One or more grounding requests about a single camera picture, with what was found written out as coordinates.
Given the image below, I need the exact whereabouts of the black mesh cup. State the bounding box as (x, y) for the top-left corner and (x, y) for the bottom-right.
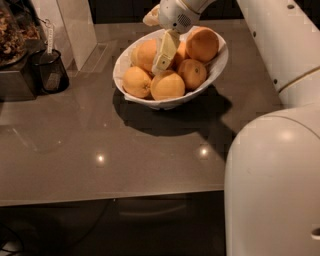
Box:
(29, 49), (69, 94)

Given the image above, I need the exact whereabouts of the front centre orange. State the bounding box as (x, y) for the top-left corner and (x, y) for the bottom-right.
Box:
(150, 70), (185, 101)

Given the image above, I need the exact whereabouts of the white tag in cup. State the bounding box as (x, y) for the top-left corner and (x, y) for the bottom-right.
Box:
(45, 19), (54, 54)

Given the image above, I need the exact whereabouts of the top right orange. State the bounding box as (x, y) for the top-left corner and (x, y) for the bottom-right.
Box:
(186, 27), (219, 63)

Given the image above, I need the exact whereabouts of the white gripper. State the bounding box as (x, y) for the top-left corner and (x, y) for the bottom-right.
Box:
(143, 0), (200, 75)

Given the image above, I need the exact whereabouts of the large centre left orange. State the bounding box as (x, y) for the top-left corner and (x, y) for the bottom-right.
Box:
(135, 39), (157, 72)

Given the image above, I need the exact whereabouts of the white upright board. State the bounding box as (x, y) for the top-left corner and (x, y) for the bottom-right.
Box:
(31, 0), (97, 70)

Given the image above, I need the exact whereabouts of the front left orange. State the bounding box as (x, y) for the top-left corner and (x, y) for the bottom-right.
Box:
(123, 66), (152, 98)

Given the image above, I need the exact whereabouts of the right middle orange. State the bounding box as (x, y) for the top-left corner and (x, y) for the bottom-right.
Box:
(177, 59), (207, 91)

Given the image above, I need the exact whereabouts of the white oval bowl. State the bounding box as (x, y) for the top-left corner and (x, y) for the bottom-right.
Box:
(113, 29), (229, 110)

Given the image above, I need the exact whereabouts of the back centre orange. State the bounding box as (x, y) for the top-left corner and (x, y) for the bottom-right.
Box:
(172, 42), (188, 68)

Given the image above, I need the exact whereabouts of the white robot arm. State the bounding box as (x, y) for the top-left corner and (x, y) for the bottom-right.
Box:
(224, 0), (320, 256)

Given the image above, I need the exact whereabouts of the glass jar with nuts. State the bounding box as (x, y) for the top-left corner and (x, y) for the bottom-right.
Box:
(0, 0), (40, 67)

